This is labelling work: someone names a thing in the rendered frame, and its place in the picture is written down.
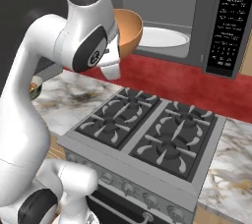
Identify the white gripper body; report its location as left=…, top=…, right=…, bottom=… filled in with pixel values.
left=96, top=34, right=122, bottom=82

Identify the orange bowl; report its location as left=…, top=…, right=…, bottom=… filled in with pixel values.
left=112, top=8, right=145, bottom=62

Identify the white microwave turntable plate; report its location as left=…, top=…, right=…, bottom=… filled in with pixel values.
left=135, top=26, right=192, bottom=51

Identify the dark green bowl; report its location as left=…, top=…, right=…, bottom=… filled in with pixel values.
left=29, top=75, right=44, bottom=101

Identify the grey microwave oven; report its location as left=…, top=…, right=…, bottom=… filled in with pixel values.
left=81, top=0, right=252, bottom=80

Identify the black oven door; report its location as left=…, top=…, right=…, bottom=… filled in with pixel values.
left=86, top=190, right=147, bottom=224

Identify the grey gas hob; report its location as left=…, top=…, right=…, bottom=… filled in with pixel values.
left=56, top=86, right=228, bottom=224

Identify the wooden base cupboard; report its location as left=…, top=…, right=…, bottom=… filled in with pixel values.
left=192, top=205, right=232, bottom=224
left=45, top=134, right=68, bottom=161

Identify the grey stove knob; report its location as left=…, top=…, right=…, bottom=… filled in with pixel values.
left=165, top=203, right=185, bottom=224
left=142, top=192, right=159, bottom=210
left=120, top=182, right=136, bottom=197
left=99, top=171, right=115, bottom=186
left=65, top=151, right=80, bottom=164

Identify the grey oven door handle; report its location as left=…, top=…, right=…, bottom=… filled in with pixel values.
left=89, top=195, right=155, bottom=224

